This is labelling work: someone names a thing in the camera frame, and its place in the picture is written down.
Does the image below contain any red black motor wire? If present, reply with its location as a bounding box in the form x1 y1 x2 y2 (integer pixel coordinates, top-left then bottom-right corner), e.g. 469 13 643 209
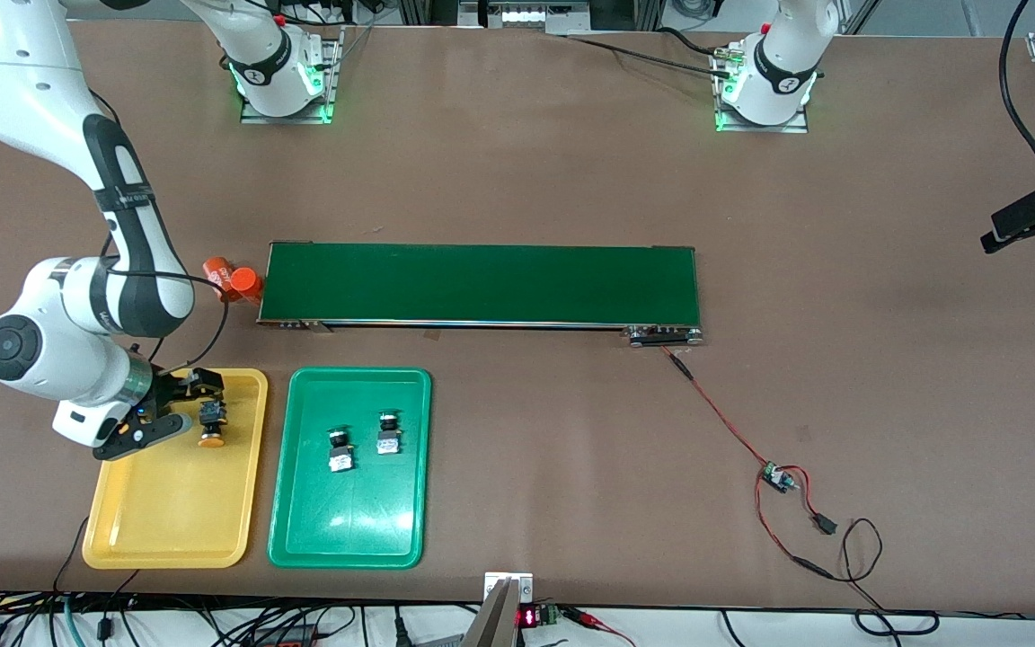
659 344 779 473

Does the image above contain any yellow plastic tray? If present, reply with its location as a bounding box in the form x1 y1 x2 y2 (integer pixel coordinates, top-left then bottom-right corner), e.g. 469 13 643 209
82 368 269 570

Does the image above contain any green plastic tray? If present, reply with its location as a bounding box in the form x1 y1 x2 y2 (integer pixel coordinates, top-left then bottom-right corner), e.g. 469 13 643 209
267 367 433 570

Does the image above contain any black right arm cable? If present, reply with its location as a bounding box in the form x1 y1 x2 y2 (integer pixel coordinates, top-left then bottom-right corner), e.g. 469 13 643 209
86 88 231 377

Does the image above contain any black looped cable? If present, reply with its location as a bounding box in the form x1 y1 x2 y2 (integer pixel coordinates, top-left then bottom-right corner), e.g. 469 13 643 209
854 584 941 637

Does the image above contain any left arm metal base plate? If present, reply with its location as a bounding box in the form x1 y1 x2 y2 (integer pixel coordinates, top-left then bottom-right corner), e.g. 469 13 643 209
713 45 812 134

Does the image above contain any small metal table bracket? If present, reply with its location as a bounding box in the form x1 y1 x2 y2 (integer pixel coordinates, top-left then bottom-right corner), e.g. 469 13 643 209
483 572 535 605

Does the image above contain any red black power lead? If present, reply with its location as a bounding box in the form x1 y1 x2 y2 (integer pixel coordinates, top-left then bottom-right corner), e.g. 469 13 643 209
754 465 885 585

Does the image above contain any grey metal pole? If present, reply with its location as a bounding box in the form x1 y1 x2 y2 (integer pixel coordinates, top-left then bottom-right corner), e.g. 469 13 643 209
459 580 520 647

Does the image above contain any yellow push button switch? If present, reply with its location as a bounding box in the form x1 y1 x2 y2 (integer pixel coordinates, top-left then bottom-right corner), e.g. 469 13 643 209
197 400 229 449

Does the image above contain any black base supply cable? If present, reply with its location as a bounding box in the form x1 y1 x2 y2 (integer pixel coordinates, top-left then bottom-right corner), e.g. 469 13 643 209
562 27 734 77

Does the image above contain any red clip lead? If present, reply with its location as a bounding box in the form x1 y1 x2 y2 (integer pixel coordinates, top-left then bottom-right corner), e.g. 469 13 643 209
562 607 637 647

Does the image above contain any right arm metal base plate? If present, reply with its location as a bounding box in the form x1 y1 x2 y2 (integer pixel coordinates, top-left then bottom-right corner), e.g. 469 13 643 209
239 25 345 125

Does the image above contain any aluminium frame rack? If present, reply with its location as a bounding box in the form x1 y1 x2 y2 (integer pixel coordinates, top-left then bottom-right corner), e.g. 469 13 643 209
396 0 662 37

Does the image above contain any green conveyor belt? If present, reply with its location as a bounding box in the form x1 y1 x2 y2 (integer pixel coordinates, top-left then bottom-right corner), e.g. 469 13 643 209
257 241 705 348

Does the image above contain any thin black cable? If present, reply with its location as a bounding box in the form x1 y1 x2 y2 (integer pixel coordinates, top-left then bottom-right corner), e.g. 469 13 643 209
53 517 92 596

